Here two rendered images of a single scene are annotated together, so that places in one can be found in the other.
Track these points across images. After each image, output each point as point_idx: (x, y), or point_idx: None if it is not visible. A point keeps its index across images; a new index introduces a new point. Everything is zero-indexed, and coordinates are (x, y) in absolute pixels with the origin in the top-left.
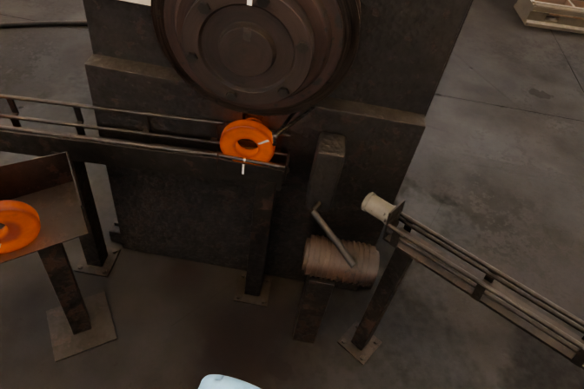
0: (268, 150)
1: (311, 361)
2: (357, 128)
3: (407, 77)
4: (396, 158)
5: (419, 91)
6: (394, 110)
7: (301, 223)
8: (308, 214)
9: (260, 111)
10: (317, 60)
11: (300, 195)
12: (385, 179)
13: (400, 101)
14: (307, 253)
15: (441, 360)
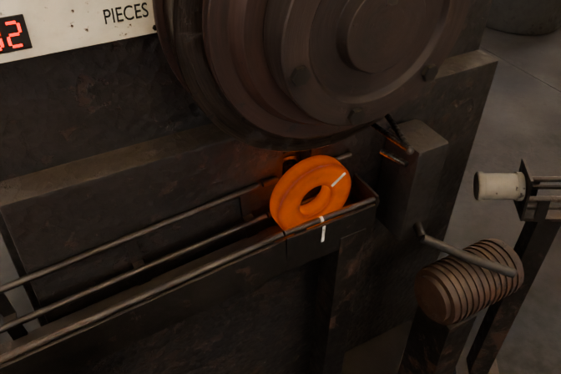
0: (345, 188)
1: None
2: (427, 100)
3: None
4: (467, 118)
5: (475, 21)
6: (452, 58)
7: (361, 270)
8: (369, 253)
9: (347, 131)
10: None
11: None
12: (455, 153)
13: (455, 43)
14: (444, 295)
15: (553, 326)
